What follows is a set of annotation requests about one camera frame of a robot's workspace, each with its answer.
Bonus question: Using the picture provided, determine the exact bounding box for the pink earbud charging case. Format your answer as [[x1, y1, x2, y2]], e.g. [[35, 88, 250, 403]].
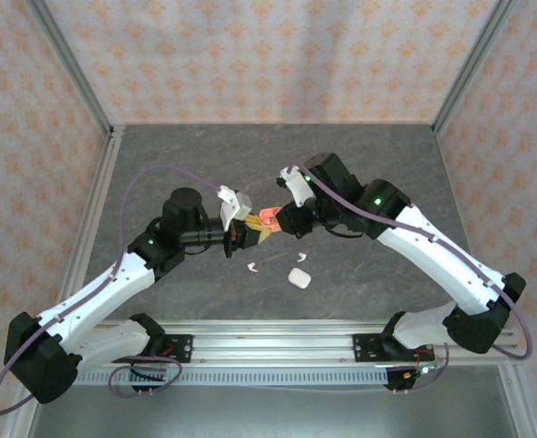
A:
[[257, 204, 284, 235]]

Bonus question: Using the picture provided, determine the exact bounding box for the white earbud charging case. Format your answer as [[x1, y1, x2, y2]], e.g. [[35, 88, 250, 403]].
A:
[[287, 267, 313, 289]]

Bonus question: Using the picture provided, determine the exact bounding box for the grey metal lower panel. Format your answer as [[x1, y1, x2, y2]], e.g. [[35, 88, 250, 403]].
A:
[[26, 385, 520, 438]]

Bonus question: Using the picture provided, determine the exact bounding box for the thin black right gripper cable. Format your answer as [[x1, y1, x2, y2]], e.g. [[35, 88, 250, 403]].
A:
[[325, 225, 366, 240]]

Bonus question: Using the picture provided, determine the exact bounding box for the aluminium table edge rail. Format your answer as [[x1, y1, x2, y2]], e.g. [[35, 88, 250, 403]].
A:
[[431, 122, 537, 438], [0, 125, 127, 438]]

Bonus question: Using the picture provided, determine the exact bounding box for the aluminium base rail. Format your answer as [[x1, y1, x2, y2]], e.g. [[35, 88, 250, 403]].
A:
[[74, 318, 523, 367]]

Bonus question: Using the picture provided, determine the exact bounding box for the slotted grey cable duct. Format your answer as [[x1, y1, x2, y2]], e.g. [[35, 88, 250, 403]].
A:
[[74, 368, 390, 388]]

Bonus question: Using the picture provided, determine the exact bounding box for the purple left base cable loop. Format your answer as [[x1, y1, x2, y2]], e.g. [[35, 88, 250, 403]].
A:
[[108, 353, 184, 399]]

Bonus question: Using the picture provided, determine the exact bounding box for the aluminium upright frame post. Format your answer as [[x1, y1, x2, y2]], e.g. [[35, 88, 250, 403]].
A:
[[24, 0, 115, 138], [431, 0, 519, 138]]

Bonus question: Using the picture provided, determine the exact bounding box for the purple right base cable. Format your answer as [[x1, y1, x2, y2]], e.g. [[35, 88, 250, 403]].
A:
[[388, 341, 452, 396]]

